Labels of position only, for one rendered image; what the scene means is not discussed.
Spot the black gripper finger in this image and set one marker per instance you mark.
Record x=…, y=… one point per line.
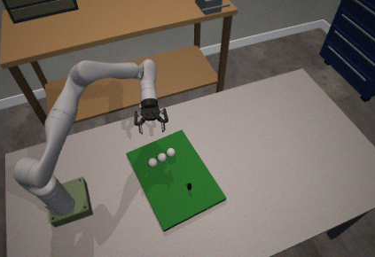
x=139, y=124
x=160, y=119

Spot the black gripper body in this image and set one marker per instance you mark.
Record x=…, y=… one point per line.
x=150, y=104

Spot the green flat mat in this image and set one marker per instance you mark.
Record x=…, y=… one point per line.
x=181, y=186

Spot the white ball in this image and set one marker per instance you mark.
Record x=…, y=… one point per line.
x=171, y=152
x=152, y=162
x=162, y=157

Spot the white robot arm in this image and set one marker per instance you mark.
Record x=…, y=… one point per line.
x=31, y=173

